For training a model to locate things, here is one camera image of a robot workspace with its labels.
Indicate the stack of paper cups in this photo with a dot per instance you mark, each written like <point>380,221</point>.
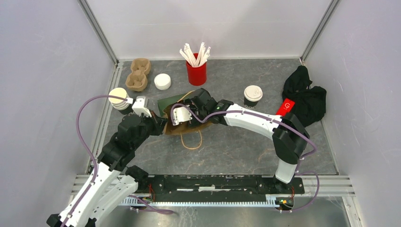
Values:
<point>120,105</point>

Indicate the black paper coffee cup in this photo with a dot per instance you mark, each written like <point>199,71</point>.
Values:
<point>250,104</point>

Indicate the white cable duct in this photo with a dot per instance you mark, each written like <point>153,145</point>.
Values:
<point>269,202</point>

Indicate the bundle of wrapped straws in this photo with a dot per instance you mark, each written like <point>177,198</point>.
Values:
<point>198,59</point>

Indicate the brown cardboard cup carrier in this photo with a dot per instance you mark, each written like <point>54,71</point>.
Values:
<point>137,79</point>

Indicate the stack of white lids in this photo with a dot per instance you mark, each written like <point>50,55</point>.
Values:
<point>162,81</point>

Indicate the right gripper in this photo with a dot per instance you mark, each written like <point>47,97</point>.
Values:
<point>196,121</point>

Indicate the white cup lid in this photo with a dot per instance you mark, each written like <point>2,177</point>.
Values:
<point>253,93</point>

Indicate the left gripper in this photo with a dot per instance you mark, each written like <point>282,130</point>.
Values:
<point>159,124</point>

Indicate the red tag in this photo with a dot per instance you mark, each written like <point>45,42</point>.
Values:
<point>285,107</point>

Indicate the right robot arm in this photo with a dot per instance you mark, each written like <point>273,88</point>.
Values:
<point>287,133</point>

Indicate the brown paper bag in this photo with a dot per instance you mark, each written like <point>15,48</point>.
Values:
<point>183,128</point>

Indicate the black cloth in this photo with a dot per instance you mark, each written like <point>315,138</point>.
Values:
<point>310,102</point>

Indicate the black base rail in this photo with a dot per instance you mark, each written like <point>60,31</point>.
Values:
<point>217,188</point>

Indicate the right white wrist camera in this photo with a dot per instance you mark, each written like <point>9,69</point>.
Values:
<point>181,114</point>

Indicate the red straw holder cup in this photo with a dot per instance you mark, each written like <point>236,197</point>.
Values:
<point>197,76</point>

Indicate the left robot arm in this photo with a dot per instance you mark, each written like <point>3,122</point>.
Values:
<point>94,202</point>

